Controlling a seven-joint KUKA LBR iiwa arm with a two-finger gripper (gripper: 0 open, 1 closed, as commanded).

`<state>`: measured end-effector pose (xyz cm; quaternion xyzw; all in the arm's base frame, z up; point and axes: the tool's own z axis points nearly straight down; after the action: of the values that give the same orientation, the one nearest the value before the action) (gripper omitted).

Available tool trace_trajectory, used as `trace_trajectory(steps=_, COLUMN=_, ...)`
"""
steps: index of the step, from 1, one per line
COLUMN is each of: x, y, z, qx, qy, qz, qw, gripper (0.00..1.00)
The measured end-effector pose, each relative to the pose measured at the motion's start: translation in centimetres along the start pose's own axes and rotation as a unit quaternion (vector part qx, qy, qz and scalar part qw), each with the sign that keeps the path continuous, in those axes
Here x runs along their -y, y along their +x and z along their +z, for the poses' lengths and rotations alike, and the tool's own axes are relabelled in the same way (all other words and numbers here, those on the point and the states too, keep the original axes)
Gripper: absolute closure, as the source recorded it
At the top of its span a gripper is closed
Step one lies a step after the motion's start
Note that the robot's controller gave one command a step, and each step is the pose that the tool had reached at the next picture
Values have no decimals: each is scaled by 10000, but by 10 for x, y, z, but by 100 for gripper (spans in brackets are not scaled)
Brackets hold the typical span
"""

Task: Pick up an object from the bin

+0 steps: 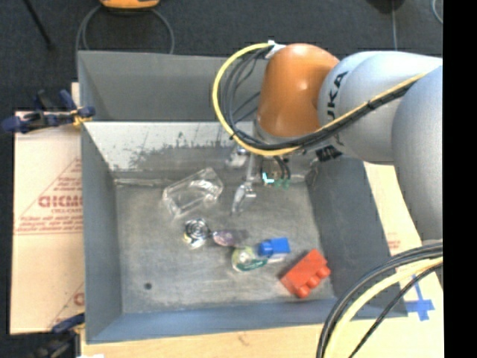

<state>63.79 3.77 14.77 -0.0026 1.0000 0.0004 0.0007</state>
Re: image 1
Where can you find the grey metal bin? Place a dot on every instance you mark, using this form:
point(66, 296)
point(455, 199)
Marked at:
point(167, 274)

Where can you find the silver spiral round disc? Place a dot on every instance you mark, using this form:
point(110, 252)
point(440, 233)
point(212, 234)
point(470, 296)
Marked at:
point(196, 232)

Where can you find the red toy building brick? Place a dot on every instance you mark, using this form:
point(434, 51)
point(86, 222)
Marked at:
point(305, 273)

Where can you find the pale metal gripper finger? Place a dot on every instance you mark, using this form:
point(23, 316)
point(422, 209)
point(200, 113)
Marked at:
point(237, 200)
point(249, 197)

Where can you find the blue small toy block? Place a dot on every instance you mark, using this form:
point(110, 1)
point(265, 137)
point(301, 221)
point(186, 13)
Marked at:
point(274, 246)

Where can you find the purple oval piece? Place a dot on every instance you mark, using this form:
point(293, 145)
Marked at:
point(225, 238)

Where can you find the brown cardboard board, red print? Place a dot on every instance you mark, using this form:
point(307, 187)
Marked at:
point(44, 200)

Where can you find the green and white round packet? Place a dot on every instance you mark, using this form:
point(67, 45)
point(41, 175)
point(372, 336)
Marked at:
point(246, 260)

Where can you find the clear glass dish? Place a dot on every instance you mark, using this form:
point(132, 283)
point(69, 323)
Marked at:
point(192, 194)

